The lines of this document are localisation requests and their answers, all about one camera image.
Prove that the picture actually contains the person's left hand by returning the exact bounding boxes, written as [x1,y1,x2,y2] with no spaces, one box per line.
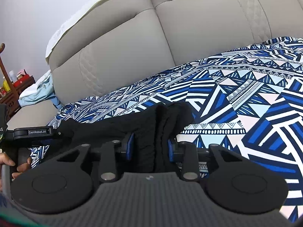
[1,153,32,179]

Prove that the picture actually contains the blue white patterned cloth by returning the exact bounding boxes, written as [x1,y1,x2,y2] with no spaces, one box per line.
[0,36,303,224]

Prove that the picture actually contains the red box on cabinet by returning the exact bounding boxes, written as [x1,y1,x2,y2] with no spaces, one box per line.
[13,74,30,88]

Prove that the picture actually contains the white cloth on sofa back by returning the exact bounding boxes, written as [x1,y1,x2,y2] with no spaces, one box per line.
[45,0,108,63]

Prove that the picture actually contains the brown wooden cabinet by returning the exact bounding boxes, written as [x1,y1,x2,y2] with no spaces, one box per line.
[0,43,36,121]

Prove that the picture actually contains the black pants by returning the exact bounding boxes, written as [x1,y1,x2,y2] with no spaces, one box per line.
[46,102,194,173]

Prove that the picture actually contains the yellow box on cabinet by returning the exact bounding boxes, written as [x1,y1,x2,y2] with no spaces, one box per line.
[3,79,11,92]

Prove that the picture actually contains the beige leather sofa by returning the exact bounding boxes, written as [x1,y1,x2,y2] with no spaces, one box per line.
[7,0,303,131]

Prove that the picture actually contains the light blue clothes pile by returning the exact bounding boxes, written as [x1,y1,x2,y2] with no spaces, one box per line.
[18,70,63,110]

